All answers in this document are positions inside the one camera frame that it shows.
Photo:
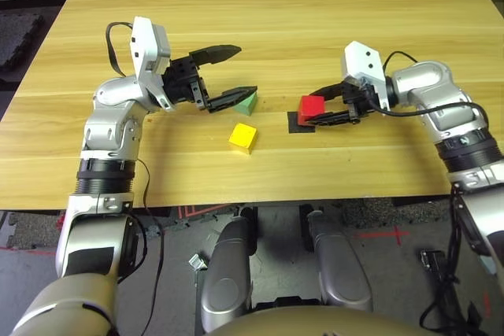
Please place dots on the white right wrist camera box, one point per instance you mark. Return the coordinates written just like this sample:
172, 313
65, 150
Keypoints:
360, 60

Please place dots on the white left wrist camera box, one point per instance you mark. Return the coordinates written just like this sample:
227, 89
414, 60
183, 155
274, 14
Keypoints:
143, 41

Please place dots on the dark foam floor mat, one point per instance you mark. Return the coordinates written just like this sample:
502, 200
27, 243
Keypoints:
19, 41

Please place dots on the pale blue floor object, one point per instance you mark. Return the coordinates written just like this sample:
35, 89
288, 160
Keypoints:
489, 265

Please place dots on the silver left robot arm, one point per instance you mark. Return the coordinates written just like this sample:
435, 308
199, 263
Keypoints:
110, 131

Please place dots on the black square marker pad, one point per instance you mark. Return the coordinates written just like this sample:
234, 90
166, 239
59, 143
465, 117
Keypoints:
293, 125

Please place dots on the yellow wooden block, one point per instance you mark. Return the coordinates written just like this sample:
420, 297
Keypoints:
242, 135

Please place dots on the green wooden block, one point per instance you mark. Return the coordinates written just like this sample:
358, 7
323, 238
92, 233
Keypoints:
246, 105

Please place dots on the beige robot torso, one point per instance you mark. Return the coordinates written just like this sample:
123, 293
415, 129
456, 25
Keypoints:
315, 322

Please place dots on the red wooden block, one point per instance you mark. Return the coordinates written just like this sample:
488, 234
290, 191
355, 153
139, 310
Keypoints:
311, 107

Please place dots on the grey robot leg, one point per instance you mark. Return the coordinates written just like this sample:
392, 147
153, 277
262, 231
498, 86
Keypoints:
340, 269
228, 265

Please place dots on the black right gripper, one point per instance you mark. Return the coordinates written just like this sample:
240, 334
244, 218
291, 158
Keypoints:
358, 100

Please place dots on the grey right robot leg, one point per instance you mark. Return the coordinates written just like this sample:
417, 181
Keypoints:
340, 269

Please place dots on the speckled foam floor mat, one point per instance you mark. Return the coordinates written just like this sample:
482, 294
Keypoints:
35, 230
393, 212

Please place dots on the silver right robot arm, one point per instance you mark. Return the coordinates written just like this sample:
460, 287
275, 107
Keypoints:
433, 80

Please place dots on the grey left robot leg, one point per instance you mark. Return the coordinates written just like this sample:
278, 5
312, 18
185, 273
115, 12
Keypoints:
228, 265

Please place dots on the small clear floor connector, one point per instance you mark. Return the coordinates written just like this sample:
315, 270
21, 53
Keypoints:
198, 262

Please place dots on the black floor bracket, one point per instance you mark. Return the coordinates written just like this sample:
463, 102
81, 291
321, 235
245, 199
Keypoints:
433, 261

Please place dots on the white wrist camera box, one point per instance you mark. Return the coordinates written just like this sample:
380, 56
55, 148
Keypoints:
360, 60
143, 41

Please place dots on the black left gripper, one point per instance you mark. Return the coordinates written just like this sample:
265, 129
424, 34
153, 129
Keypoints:
183, 80

